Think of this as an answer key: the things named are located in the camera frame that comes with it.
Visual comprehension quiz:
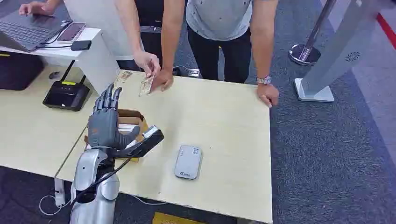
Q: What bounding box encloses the white cards stack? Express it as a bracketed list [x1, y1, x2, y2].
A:
[117, 123, 141, 134]

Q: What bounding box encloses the white kiosk stand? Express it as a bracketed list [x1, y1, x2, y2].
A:
[293, 0, 396, 103]

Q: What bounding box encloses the grey card reader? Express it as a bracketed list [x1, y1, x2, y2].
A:
[174, 144, 204, 181]

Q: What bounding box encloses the grey laptop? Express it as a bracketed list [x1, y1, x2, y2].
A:
[0, 8, 74, 53]

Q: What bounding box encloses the person in black clothing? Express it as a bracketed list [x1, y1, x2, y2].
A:
[113, 0, 190, 78]

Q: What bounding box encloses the patterned card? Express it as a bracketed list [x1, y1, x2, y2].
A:
[138, 74, 156, 98]
[114, 70, 134, 84]

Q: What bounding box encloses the person's left hand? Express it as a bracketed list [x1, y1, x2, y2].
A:
[256, 83, 280, 108]

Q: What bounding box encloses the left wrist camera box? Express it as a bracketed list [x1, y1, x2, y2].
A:
[112, 125, 165, 160]

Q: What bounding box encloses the person's hand holding card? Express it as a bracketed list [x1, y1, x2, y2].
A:
[133, 50, 162, 78]

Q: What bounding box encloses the black laptop cable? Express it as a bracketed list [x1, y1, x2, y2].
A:
[36, 29, 73, 50]

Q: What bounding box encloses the silver wristwatch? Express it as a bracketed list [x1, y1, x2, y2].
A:
[255, 75, 273, 86]

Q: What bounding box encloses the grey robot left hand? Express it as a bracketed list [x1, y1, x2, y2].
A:
[87, 83, 141, 151]

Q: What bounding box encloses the wooden card box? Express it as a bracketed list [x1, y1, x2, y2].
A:
[84, 109, 149, 163]

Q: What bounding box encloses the small black adapter box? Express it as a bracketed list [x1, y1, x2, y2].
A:
[70, 40, 92, 52]

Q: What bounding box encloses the black router with antennas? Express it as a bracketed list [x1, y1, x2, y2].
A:
[42, 60, 91, 112]

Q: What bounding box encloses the person in grey shirt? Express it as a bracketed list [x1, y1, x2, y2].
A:
[151, 0, 281, 108]

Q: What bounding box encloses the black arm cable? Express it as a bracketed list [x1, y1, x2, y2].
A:
[71, 147, 146, 205]

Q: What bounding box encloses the person's hand at laptop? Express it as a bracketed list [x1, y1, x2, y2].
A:
[18, 0, 56, 17]

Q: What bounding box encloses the white desk riser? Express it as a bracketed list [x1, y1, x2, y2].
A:
[0, 27, 120, 95]

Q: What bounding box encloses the smartphone with dark screen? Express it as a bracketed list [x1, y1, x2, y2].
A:
[57, 22, 87, 42]

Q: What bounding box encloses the yellow floor sticker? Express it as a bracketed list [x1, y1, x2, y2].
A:
[152, 211, 205, 224]

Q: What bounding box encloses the person's right hand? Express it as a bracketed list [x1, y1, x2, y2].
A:
[151, 68, 175, 92]

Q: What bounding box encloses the chrome stanchion post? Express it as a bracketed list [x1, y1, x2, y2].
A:
[288, 0, 338, 67]

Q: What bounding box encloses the white cable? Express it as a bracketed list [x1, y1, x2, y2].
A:
[38, 193, 72, 217]

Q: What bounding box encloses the black case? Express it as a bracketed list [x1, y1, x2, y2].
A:
[0, 51, 45, 91]

